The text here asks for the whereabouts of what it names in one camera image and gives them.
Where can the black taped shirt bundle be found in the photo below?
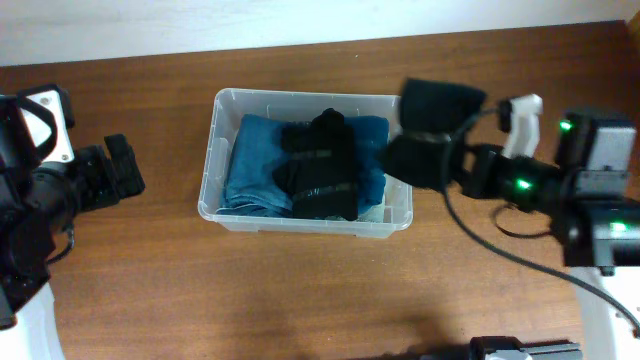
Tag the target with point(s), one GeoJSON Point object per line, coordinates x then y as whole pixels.
{"type": "Point", "coordinates": [320, 175]}

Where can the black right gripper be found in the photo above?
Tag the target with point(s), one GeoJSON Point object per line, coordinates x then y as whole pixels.
{"type": "Point", "coordinates": [460, 161]}

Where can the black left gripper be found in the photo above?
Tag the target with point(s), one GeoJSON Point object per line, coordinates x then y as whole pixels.
{"type": "Point", "coordinates": [107, 176]}

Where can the light blue jeans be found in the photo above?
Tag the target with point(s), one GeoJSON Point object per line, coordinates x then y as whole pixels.
{"type": "Point", "coordinates": [375, 214]}

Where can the blue taped shirt bundle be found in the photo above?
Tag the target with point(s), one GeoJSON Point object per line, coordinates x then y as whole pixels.
{"type": "Point", "coordinates": [371, 137]}

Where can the black taped cloth bundle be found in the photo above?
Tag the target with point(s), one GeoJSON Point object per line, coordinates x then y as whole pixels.
{"type": "Point", "coordinates": [430, 112]}

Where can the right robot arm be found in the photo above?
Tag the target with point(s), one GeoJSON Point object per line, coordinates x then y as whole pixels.
{"type": "Point", "coordinates": [583, 194]}

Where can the clear plastic storage bin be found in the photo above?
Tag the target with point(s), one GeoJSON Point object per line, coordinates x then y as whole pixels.
{"type": "Point", "coordinates": [231, 104]}

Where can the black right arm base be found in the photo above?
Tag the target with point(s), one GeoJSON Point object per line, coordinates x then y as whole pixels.
{"type": "Point", "coordinates": [507, 348]}

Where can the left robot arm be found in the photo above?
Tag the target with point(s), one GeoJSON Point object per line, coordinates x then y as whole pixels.
{"type": "Point", "coordinates": [33, 238]}

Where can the dark blue jeans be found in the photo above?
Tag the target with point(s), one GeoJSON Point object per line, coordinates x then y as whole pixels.
{"type": "Point", "coordinates": [250, 189]}

